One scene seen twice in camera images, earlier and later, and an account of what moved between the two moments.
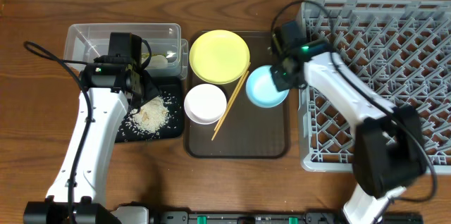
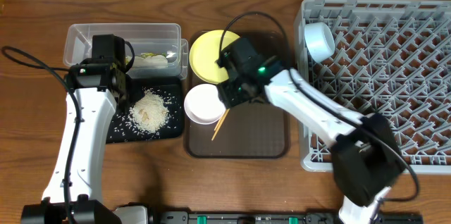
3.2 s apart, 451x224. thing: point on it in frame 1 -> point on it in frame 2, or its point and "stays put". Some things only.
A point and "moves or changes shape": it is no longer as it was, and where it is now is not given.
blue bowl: [261, 89] moves or changes shape
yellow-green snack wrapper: [156, 60] moves or changes shape
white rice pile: [151, 115] stays put
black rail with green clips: [277, 218] stays put
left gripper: [149, 90] -> [106, 46]
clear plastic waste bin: [168, 52] stays put
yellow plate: [219, 57] stays put
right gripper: [276, 75] -> [225, 91]
